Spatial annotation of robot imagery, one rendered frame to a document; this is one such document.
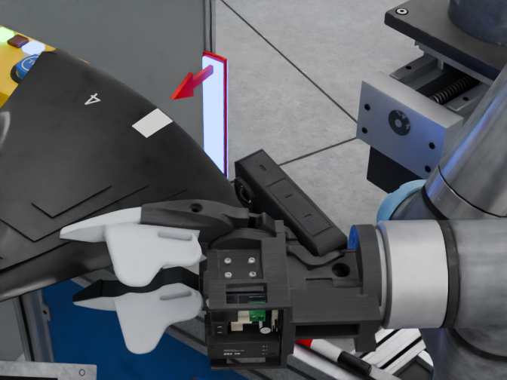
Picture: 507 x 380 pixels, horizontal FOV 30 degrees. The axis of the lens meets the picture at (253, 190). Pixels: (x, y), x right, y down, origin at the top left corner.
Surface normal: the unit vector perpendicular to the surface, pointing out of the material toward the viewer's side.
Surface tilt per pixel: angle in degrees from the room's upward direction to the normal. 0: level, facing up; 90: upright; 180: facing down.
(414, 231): 5
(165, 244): 14
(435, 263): 35
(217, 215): 22
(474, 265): 39
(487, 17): 72
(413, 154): 90
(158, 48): 90
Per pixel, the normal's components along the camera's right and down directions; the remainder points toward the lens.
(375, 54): 0.02, -0.76
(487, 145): -0.73, 0.08
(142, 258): 0.25, -0.68
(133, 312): -0.20, -0.61
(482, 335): -0.55, 0.54
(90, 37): 0.83, 0.37
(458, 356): -0.81, 0.37
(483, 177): -0.49, 0.31
